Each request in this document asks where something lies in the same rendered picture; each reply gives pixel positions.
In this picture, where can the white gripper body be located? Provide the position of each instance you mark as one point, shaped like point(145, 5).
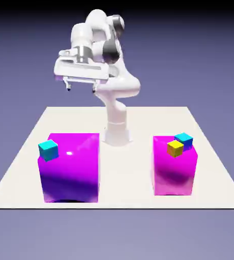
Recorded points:
point(81, 71)

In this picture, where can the small cyan cube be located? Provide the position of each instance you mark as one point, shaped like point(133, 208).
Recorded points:
point(48, 150)
point(185, 140)

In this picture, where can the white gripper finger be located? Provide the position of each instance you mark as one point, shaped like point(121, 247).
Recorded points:
point(94, 86)
point(67, 83)

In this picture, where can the large magenta box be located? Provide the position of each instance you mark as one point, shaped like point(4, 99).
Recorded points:
point(72, 168)
point(174, 172)

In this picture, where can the small yellow cube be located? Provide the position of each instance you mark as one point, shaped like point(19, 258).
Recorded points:
point(175, 148)

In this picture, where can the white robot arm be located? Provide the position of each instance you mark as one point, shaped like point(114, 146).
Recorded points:
point(117, 85)

